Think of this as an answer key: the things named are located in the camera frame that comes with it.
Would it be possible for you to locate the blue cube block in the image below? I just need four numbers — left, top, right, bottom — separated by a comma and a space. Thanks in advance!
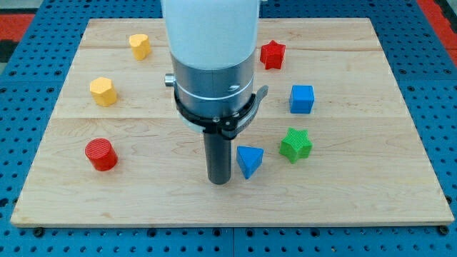
289, 85, 315, 114

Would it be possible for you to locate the yellow heart block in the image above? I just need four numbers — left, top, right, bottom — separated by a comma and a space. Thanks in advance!
129, 34, 151, 61

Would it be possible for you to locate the black clamp ring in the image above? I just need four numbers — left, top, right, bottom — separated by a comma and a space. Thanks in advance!
174, 84, 269, 141

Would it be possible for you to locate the wooden board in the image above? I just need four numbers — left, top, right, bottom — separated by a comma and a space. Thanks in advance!
11, 18, 454, 228

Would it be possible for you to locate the blue triangle block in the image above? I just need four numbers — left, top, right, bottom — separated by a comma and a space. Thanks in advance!
236, 146, 264, 179

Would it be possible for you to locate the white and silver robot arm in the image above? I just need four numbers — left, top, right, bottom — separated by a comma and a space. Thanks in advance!
161, 0, 260, 118

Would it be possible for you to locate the yellow hexagon block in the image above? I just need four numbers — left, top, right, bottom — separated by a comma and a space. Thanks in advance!
89, 77, 117, 107

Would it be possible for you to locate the red star block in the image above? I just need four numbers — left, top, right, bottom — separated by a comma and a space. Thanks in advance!
260, 40, 286, 70

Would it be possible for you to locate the green star block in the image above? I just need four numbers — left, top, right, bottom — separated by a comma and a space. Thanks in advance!
279, 127, 313, 163

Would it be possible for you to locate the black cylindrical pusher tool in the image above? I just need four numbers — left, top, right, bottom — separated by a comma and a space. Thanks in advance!
204, 133, 231, 185

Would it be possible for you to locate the red cylinder block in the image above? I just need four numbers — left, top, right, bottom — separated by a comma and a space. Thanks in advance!
84, 138, 118, 171

